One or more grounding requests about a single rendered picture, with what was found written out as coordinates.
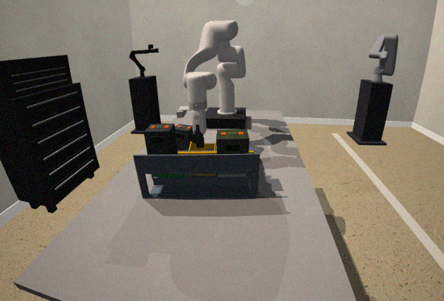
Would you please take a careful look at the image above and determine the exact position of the olive green case with orange latches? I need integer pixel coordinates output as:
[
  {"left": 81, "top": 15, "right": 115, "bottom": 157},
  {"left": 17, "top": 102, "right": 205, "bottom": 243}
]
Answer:
[{"left": 216, "top": 129, "right": 249, "bottom": 154}]

